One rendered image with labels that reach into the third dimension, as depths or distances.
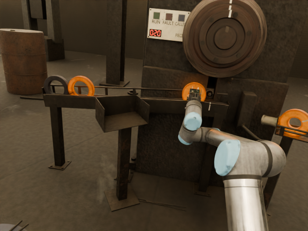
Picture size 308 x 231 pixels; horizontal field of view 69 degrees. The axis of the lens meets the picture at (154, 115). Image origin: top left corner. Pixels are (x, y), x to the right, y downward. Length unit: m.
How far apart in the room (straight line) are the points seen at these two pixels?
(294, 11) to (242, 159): 1.14
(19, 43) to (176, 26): 2.57
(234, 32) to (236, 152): 0.78
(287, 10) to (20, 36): 3.12
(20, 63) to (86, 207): 2.57
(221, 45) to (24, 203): 1.56
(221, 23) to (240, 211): 0.96
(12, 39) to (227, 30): 2.97
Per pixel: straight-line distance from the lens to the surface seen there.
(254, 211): 0.73
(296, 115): 1.48
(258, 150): 0.78
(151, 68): 1.56
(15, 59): 3.73
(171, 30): 1.56
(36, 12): 6.75
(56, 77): 1.74
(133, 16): 7.75
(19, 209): 1.75
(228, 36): 1.34
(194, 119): 1.19
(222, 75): 1.46
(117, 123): 1.33
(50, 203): 1.72
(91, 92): 1.65
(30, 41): 3.69
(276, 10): 1.65
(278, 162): 0.81
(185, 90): 1.50
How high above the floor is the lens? 1.15
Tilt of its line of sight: 22 degrees down
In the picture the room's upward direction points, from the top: 6 degrees clockwise
